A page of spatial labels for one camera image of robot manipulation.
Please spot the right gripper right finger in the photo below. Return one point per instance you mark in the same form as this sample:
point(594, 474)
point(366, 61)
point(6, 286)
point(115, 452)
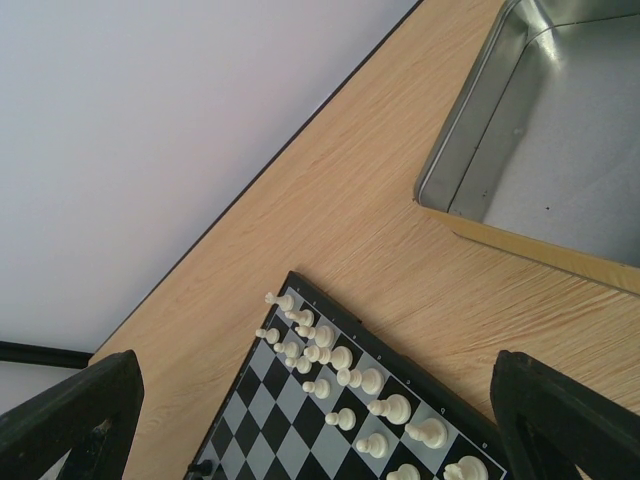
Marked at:
point(553, 427)

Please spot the black rook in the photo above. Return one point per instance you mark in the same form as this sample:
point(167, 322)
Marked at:
point(201, 469)

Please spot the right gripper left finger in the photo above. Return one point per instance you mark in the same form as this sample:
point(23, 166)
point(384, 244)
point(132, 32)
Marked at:
point(89, 420)

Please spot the white knight near side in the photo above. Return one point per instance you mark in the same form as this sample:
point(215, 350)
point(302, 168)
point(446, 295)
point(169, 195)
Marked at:
point(431, 432)

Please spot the white bishop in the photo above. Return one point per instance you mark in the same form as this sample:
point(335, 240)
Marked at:
point(396, 409)
point(322, 335)

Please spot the white knight far side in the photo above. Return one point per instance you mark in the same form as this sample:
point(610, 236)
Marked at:
point(303, 317)

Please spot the white rook corner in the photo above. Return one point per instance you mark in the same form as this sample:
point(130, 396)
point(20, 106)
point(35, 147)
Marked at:
point(467, 468)
point(285, 302)

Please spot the white rook far corner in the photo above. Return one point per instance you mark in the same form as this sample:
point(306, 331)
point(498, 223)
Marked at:
point(285, 302)

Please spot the black aluminium frame rail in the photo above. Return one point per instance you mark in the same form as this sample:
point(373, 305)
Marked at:
point(43, 356)

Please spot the white bishop near side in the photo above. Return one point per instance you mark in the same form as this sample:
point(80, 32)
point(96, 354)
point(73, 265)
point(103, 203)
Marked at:
point(396, 409)

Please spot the white queen piece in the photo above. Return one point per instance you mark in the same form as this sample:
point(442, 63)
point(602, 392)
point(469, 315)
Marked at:
point(340, 357)

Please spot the white knight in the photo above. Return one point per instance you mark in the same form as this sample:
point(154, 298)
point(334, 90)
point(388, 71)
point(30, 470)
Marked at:
point(431, 432)
point(303, 317)

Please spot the black grey chess board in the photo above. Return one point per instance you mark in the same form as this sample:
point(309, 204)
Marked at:
point(268, 428)

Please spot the white bishop far side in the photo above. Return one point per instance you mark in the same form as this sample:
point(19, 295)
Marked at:
point(322, 335)

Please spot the white king piece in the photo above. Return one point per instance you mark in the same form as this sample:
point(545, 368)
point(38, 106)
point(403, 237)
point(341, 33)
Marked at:
point(371, 380)

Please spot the white rook near corner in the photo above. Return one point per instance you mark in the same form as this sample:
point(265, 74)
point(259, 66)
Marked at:
point(467, 468)

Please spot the white pawn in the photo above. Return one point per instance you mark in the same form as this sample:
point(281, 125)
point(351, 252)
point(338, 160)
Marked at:
point(271, 336)
point(344, 419)
point(375, 445)
point(321, 388)
point(289, 349)
point(404, 472)
point(302, 364)

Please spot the yellow empty tin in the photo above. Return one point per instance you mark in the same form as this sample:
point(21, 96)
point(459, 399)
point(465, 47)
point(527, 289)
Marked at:
point(539, 154)

